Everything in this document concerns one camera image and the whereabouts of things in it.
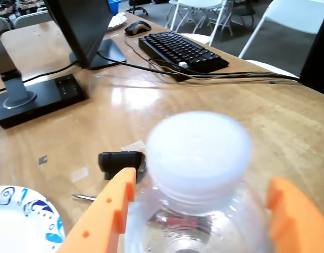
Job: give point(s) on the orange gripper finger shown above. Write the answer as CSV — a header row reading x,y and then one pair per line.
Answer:
x,y
296,224
103,216

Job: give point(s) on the clear water bottle blue label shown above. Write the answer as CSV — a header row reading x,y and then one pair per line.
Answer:
x,y
198,158

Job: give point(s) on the white paper plate blue swirls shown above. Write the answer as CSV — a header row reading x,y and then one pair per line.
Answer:
x,y
14,226

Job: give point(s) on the black tool battery pack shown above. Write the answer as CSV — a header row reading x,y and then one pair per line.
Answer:
x,y
119,159

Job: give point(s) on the small grey sticker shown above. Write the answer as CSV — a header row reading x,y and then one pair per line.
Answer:
x,y
43,160

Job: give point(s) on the black flat panel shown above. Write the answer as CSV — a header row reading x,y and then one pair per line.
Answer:
x,y
318,58

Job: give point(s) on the black computer keyboard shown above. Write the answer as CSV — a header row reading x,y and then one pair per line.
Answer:
x,y
182,50

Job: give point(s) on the black computer monitor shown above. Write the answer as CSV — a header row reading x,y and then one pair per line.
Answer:
x,y
80,26

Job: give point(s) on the black grey computer mouse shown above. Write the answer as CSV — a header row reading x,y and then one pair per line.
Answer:
x,y
136,27

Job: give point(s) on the black office chair base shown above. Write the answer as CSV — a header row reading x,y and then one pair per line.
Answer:
x,y
136,10

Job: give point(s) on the blue plastic bin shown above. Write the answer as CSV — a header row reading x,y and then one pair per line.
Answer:
x,y
115,6

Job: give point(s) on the white folding chair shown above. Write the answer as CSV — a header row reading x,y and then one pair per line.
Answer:
x,y
198,3
296,13

